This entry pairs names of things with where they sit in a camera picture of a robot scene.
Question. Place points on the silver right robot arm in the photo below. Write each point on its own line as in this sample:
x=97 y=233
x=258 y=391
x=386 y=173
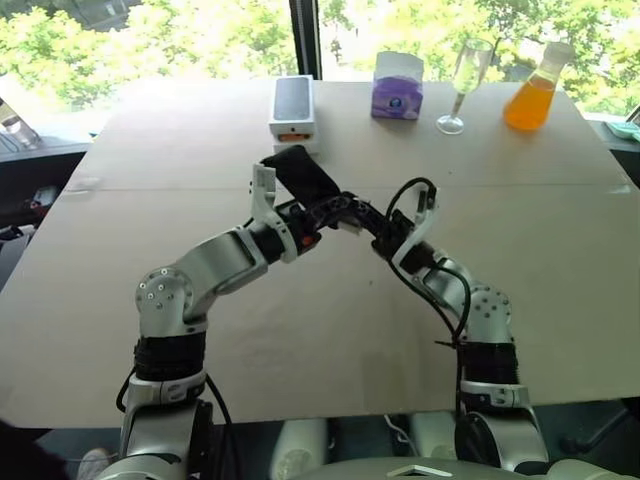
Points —
x=489 y=309

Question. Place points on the purple tissue box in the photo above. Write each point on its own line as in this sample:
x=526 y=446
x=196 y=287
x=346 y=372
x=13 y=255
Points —
x=397 y=92

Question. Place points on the clear champagne flute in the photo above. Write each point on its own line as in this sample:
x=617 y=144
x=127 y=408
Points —
x=462 y=80

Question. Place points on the clear plastic bottle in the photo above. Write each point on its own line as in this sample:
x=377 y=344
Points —
x=17 y=127

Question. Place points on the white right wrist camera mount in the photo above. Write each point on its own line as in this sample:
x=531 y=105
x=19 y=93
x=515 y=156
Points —
x=419 y=227

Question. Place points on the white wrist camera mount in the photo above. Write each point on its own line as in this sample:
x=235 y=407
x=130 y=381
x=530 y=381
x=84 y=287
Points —
x=266 y=200
x=419 y=227

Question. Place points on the white phone box black top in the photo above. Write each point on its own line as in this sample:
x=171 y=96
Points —
x=292 y=102

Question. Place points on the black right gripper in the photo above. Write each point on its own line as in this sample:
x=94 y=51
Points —
x=395 y=234

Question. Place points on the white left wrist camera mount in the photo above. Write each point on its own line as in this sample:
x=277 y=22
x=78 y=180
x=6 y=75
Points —
x=266 y=200

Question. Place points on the glass flask orange liquid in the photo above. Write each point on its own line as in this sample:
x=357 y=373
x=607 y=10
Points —
x=532 y=102

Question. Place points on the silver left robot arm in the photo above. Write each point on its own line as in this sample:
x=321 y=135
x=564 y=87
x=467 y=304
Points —
x=215 y=265

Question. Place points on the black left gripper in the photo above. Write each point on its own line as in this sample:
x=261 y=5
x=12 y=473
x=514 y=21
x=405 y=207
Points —
x=306 y=225

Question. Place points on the grey shoe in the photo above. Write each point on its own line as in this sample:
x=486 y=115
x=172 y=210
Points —
x=95 y=465

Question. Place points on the teal tray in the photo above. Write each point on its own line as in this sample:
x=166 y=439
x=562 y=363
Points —
x=622 y=130

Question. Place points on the black window frame post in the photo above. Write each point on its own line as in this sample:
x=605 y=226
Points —
x=306 y=35

